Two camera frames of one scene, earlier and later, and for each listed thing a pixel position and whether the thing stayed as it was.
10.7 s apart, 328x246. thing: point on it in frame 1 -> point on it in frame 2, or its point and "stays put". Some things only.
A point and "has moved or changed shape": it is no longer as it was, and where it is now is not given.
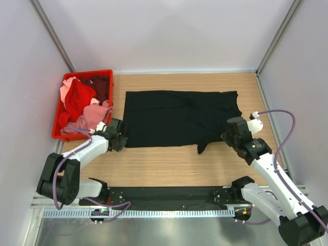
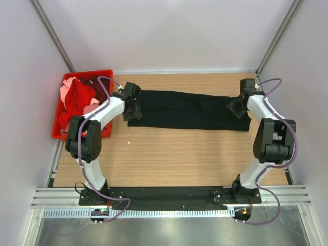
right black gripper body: x=229 y=139 -> x=236 y=108
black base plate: x=165 y=197 stays put
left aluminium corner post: x=52 y=34 stays put
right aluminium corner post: x=292 y=10 stays put
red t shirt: x=78 y=96 stays put
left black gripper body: x=121 y=142 -> x=135 y=113
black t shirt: x=165 y=119 has moved or changed shape
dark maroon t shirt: x=100 y=85 stays put
